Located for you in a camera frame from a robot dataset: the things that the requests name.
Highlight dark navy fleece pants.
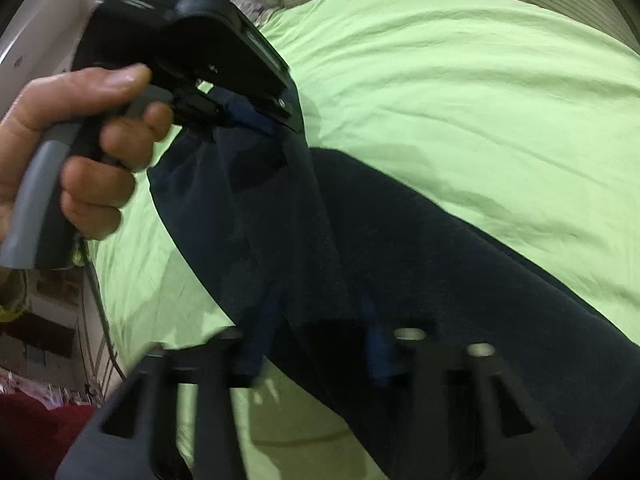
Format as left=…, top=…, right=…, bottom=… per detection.
left=150, top=122, right=639, bottom=479

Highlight person's left hand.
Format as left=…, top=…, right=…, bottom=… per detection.
left=1, top=64, right=172, bottom=240

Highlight light green bed sheet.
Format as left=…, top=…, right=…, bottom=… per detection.
left=91, top=0, right=639, bottom=479

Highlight black cable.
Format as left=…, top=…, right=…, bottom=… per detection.
left=79, top=238, right=129, bottom=384

